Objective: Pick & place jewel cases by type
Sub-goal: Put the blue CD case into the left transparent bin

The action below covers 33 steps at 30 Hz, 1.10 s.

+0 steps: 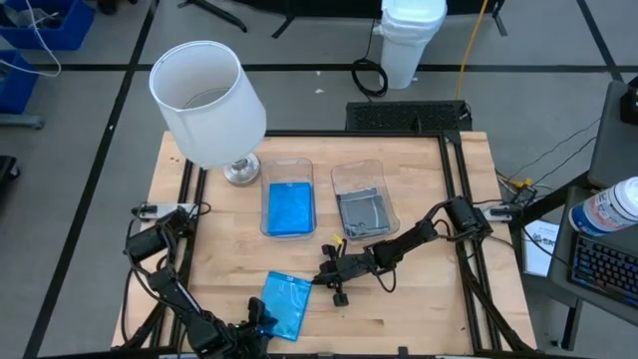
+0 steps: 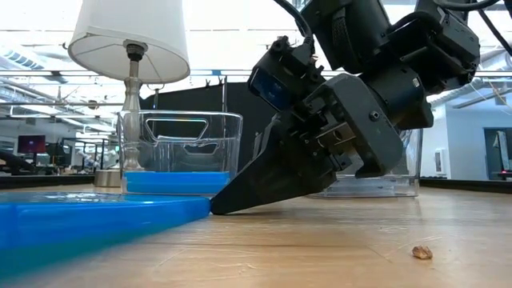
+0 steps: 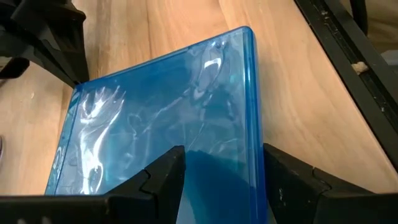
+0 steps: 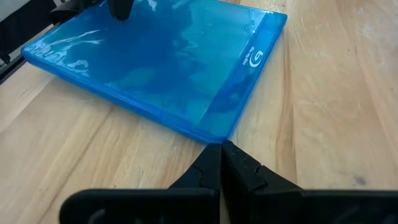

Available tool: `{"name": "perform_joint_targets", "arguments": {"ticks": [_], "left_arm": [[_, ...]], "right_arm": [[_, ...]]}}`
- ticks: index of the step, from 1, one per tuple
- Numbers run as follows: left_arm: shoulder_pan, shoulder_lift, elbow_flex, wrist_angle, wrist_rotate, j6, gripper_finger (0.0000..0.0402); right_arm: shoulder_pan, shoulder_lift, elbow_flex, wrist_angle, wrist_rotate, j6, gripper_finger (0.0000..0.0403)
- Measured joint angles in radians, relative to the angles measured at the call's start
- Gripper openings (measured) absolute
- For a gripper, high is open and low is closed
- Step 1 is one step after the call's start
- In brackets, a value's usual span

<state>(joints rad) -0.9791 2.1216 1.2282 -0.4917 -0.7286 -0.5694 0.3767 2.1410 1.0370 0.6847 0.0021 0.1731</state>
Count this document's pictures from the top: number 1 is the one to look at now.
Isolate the black coiled cable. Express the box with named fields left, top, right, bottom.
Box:
left=350, top=17, right=389, bottom=99

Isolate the dark grey computer desk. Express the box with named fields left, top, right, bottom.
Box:
left=546, top=184, right=638, bottom=328

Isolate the white printed paper sheet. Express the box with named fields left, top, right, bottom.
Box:
left=520, top=217, right=562, bottom=278

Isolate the blue plastic disc case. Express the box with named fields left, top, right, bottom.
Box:
left=267, top=181, right=316, bottom=238
left=259, top=270, right=314, bottom=343

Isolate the black aluminium table frame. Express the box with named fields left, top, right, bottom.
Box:
left=112, top=129, right=537, bottom=359

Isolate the black keyboard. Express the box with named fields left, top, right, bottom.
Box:
left=569, top=233, right=638, bottom=308

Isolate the grey metal foot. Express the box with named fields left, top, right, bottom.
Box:
left=0, top=113, right=44, bottom=132

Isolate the white trash can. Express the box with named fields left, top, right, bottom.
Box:
left=372, top=0, right=449, bottom=91

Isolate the clear black jewel case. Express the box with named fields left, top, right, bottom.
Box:
left=336, top=191, right=393, bottom=238

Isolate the yellow cable plug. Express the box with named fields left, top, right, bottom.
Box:
left=497, top=175, right=534, bottom=190

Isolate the silver metal mounting plate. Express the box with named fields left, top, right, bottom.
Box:
left=478, top=204, right=522, bottom=221
left=132, top=202, right=198, bottom=220

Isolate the black perforated metal box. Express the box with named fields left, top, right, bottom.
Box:
left=344, top=99, right=473, bottom=134

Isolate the white wipes canister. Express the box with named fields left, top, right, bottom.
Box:
left=567, top=175, right=638, bottom=236

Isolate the clear plastic bin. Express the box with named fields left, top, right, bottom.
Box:
left=258, top=157, right=317, bottom=240
left=330, top=159, right=402, bottom=244

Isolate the yellow cable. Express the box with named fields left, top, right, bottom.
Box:
left=454, top=0, right=489, bottom=101

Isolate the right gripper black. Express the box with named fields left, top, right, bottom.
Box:
left=311, top=243, right=380, bottom=307

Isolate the grey desk top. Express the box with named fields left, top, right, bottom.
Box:
left=586, top=78, right=638, bottom=189

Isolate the white shade table lamp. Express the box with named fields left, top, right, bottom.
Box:
left=149, top=39, right=268, bottom=188

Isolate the blue storage bin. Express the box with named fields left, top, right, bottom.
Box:
left=0, top=49, right=40, bottom=116
left=0, top=0, right=95, bottom=51

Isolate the white cable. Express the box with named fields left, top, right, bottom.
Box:
left=0, top=0, right=62, bottom=79

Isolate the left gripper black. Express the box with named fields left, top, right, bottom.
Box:
left=228, top=297, right=279, bottom=359

